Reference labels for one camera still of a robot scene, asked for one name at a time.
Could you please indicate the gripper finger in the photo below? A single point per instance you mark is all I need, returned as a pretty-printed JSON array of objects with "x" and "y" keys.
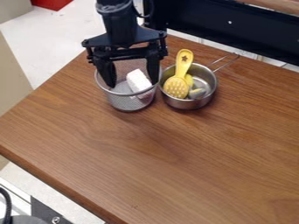
[
  {"x": 106, "y": 71},
  {"x": 153, "y": 67}
]

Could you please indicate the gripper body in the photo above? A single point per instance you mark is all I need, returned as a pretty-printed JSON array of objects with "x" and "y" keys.
[{"x": 124, "y": 39}]

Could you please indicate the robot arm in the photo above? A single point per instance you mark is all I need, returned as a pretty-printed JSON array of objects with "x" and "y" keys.
[{"x": 115, "y": 11}]

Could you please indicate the grey mesh basket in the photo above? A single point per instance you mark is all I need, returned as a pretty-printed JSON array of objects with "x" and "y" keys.
[{"x": 125, "y": 94}]

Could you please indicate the white toy block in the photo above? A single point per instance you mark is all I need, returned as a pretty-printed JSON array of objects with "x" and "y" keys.
[{"x": 138, "y": 82}]

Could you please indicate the yellow toy brush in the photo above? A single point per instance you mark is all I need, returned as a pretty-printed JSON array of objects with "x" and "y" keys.
[{"x": 179, "y": 80}]

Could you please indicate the silver pot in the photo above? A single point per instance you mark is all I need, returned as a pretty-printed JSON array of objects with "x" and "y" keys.
[{"x": 194, "y": 87}]

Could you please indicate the red box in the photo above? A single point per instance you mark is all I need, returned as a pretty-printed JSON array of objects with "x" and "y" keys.
[{"x": 50, "y": 3}]

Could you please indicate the black metal frame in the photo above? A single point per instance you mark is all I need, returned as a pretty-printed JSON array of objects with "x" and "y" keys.
[{"x": 233, "y": 23}]

